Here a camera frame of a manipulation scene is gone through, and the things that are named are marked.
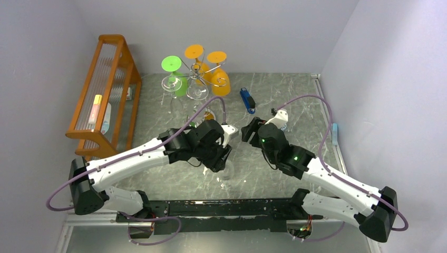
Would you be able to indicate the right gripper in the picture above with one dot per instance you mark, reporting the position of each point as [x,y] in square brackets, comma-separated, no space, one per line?
[250,129]

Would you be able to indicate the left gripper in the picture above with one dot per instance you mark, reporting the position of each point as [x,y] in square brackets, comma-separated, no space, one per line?
[219,163]

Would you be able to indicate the clear wine glass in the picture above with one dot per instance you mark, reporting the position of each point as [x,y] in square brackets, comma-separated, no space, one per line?
[197,94]
[224,177]
[171,84]

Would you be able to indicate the orange plastic wine glass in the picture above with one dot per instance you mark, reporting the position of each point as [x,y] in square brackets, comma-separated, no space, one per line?
[220,82]
[200,70]

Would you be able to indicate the green plastic wine glass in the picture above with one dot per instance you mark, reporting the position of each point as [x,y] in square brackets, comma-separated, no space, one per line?
[172,64]

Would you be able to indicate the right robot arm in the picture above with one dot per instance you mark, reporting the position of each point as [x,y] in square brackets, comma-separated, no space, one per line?
[372,210]

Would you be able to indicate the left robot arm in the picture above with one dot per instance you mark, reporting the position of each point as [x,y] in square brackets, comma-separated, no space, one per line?
[92,182]

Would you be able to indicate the chrome wine glass rack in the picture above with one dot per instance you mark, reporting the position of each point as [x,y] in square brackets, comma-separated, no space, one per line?
[198,83]

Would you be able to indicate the orange wooden rack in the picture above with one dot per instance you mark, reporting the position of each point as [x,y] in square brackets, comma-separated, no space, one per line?
[111,72]

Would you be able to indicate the blue black utility tool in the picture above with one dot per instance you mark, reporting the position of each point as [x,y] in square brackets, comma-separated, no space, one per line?
[248,100]

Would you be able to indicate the light blue edge clip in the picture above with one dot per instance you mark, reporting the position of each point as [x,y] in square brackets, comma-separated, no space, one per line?
[335,134]

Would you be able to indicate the small white red box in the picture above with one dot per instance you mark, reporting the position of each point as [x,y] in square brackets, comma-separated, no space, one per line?
[129,95]

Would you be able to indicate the yellow pink tube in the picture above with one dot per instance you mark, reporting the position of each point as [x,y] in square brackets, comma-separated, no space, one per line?
[95,109]

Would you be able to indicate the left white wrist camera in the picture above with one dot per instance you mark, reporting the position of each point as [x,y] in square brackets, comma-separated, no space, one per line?
[230,132]

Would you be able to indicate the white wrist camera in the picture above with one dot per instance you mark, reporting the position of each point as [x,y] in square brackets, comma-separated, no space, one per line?
[230,132]
[280,117]

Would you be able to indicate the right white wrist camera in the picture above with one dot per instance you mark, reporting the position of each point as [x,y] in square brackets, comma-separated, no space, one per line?
[280,117]

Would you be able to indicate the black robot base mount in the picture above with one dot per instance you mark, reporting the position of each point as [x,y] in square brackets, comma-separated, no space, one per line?
[270,214]

